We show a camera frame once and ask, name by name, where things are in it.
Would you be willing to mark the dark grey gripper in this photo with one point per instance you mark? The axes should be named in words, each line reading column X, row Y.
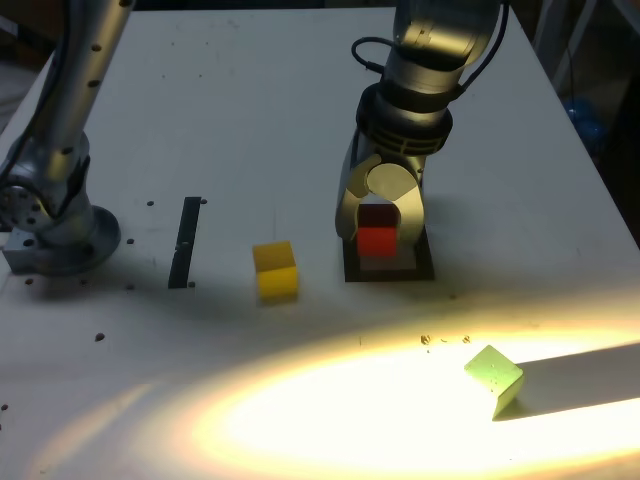
column 400, row 150

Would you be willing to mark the red cube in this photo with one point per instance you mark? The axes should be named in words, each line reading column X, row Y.
column 377, row 242

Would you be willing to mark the yellow cube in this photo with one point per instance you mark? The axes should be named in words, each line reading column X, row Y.
column 275, row 272

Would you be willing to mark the green cube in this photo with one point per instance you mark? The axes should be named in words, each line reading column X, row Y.
column 492, row 372

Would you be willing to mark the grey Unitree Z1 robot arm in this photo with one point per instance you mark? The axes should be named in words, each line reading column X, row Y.
column 65, row 150

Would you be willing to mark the black tape square outline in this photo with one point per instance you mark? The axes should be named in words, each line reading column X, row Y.
column 390, row 276

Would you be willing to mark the black tape strip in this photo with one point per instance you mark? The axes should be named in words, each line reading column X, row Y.
column 182, row 250

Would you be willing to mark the blue round object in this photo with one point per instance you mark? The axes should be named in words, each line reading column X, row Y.
column 585, row 122

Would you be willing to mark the white metal frame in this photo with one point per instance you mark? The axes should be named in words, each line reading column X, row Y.
column 575, row 37

